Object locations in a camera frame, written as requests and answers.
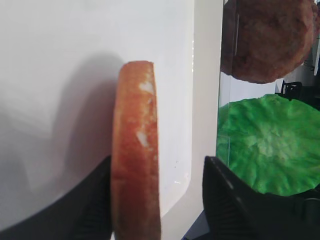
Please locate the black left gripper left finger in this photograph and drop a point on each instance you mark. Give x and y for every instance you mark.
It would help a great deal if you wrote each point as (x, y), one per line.
(84, 213)

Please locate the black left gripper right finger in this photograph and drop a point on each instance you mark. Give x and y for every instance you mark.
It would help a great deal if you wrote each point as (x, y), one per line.
(234, 211)

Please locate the bun slice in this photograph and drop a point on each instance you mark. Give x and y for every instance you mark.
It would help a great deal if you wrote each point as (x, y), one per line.
(134, 179)

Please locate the green lettuce leaf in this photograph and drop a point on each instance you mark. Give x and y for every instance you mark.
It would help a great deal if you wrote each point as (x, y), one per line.
(271, 143)

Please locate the inner brown meat patty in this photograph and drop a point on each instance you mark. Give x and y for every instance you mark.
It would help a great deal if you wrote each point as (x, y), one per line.
(264, 40)

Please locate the white rectangular metal tray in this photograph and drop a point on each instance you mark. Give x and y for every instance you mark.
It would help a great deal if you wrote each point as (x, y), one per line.
(59, 64)

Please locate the right long acrylic rail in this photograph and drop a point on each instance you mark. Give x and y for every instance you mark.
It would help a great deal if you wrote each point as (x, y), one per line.
(225, 82)

